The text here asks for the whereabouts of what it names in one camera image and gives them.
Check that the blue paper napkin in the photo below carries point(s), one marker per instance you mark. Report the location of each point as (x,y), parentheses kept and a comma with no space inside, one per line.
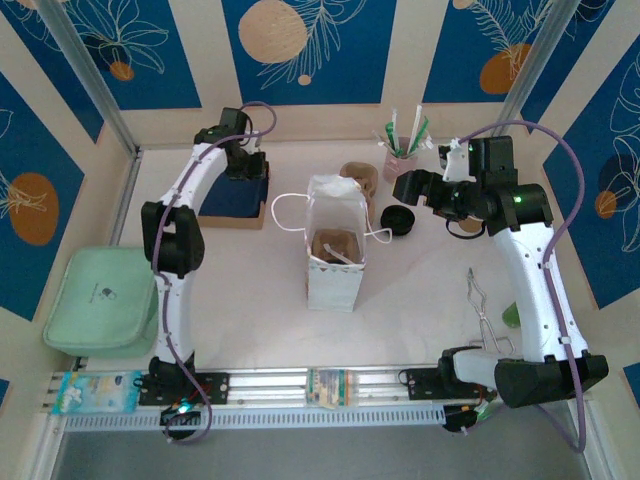
(225,200)

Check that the brown pulp cup carrier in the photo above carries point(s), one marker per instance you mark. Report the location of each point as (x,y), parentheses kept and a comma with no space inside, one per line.
(346,239)

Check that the white printed paper bag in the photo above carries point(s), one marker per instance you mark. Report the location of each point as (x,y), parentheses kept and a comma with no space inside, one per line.
(332,292)

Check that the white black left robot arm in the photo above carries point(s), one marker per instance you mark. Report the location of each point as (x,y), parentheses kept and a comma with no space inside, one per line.
(172,320)

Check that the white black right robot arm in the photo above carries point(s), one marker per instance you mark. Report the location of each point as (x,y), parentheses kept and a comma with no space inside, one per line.
(530,280)

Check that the brown paper coffee cup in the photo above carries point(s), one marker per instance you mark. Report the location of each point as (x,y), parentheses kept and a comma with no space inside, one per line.
(470,227)

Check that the brown cardboard tray box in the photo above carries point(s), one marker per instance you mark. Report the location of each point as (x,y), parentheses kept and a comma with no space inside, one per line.
(230,223)

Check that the white wrapped drinking straw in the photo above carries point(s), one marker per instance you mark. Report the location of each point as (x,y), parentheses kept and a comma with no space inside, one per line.
(382,140)
(396,127)
(415,125)
(427,144)

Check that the green wrapped drinking straw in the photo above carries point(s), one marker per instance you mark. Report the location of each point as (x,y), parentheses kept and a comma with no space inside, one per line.
(391,135)
(423,131)

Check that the black plastic lid stack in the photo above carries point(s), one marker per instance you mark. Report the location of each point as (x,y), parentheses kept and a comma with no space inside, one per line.
(397,221)

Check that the pink straw holder cup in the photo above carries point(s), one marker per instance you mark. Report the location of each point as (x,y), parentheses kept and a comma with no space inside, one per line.
(392,162)

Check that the brown pulp carrier stack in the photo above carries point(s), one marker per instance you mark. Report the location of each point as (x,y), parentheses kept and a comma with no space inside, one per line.
(362,175)

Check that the green round container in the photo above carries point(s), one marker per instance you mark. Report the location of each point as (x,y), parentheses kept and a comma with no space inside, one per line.
(510,316)

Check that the metal kitchen tongs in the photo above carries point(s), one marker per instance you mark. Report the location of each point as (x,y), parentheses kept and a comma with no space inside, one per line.
(483,317)

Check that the circuit board with green light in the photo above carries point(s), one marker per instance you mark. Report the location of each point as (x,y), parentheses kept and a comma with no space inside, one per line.
(460,420)
(177,414)

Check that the clear taped label packet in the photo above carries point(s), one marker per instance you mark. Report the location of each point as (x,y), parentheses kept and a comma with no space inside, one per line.
(327,387)

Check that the blue white packet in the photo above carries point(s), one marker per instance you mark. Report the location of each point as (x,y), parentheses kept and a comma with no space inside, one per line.
(95,392)

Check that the aluminium table edge rail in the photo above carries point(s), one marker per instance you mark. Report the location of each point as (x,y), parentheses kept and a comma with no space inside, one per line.
(125,200)

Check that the aluminium frame post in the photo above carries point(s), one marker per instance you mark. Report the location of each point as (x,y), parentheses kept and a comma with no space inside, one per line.
(90,75)
(531,75)

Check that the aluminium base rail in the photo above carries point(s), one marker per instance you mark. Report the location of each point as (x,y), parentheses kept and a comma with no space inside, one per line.
(280,385)

